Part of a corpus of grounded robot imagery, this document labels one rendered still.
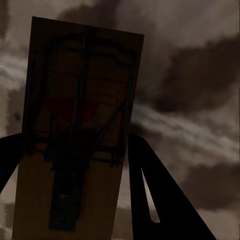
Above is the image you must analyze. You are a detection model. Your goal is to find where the mousetrap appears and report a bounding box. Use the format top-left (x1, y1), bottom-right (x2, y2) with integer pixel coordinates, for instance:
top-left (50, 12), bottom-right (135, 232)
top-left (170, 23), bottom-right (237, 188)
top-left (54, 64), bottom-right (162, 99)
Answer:
top-left (12, 16), bottom-right (145, 240)

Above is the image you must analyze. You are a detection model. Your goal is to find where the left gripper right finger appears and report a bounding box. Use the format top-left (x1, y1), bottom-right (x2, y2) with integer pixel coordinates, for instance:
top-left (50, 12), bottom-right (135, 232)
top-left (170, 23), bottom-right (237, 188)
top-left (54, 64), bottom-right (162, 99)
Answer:
top-left (128, 133), bottom-right (217, 240)

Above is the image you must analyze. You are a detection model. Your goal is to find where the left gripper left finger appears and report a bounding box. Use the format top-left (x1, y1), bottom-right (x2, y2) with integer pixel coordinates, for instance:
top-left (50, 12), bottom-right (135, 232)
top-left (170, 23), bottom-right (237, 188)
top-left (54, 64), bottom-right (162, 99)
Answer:
top-left (0, 133), bottom-right (22, 193)

